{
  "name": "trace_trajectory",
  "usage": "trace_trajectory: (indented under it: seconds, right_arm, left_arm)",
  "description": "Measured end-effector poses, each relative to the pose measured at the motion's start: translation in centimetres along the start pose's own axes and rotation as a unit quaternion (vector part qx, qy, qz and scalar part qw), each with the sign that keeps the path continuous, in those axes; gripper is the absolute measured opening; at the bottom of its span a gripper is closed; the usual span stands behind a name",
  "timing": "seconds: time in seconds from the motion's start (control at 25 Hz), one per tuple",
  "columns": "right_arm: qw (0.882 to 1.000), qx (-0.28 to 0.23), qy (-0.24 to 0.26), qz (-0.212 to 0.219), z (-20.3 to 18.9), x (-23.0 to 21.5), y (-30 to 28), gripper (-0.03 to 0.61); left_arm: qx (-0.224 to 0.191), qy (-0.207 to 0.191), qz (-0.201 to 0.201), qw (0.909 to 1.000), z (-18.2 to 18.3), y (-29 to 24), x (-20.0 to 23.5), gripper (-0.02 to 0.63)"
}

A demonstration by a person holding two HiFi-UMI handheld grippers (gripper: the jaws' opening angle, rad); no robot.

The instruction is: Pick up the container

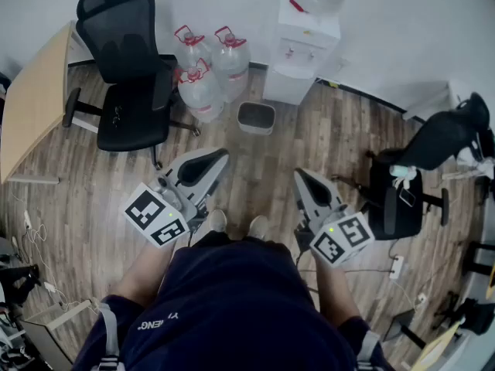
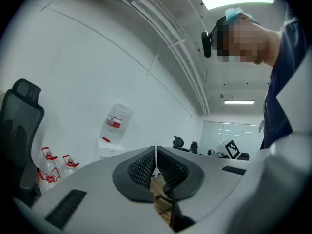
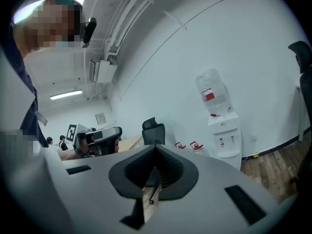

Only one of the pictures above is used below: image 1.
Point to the white metal desk frame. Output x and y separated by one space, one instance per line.
50 319

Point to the smartphone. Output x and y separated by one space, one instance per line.
407 196

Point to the black eyeglasses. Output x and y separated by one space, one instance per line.
116 115

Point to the person's navy shirt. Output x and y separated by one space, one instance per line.
232 307

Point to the person's black trousers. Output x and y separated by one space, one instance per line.
228 239

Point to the person's left light shoe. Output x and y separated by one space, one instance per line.
217 220

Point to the black padded office chair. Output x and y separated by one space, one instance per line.
402 207

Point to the person's right forearm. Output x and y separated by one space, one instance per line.
334 288

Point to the black mesh office chair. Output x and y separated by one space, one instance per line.
127 72

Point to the small beige waste bin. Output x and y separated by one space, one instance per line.
256 117

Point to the white crumpled bag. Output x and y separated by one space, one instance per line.
402 173

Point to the light wooden desk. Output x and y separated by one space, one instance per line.
33 106

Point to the white power strip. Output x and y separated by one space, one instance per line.
397 267

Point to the white water dispenser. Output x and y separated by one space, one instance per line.
299 60

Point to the wooden board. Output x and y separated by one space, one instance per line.
437 348

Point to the person's left forearm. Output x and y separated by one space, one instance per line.
145 273

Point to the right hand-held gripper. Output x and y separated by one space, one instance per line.
328 211

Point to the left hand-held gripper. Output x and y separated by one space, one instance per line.
172 195

